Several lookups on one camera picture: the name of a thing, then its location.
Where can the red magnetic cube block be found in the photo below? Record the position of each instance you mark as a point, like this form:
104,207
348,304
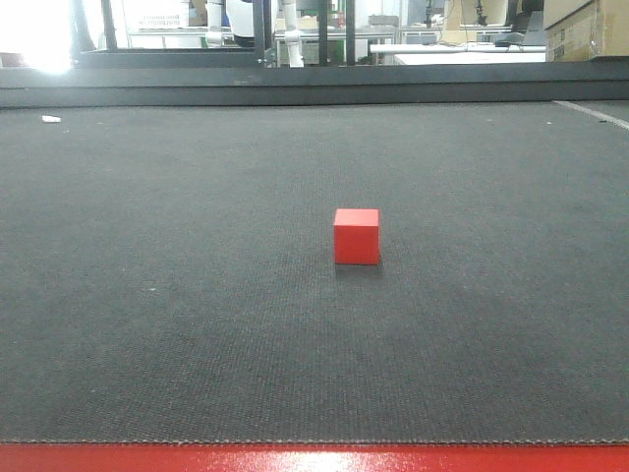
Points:
356,236

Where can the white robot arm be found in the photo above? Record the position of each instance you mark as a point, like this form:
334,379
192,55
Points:
292,34

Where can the dark grey woven mat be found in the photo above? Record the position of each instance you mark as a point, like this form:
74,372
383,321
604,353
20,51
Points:
168,275

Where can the white table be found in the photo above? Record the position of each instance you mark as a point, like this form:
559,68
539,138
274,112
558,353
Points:
463,54

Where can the white paper scrap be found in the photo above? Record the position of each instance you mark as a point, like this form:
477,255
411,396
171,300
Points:
50,119

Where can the white tape strip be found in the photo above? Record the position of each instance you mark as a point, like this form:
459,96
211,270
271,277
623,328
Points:
601,116

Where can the cardboard box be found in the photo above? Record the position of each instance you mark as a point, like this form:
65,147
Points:
585,30

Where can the black metal frame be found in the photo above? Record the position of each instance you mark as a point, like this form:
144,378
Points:
187,34

